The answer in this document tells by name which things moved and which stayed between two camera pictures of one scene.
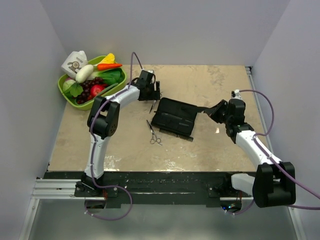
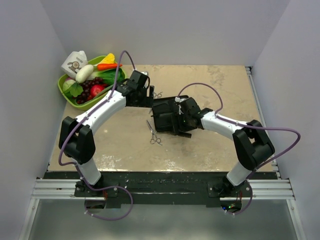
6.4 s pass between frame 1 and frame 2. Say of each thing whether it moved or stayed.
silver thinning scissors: stayed
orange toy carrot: stayed
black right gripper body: moved
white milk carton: stayed
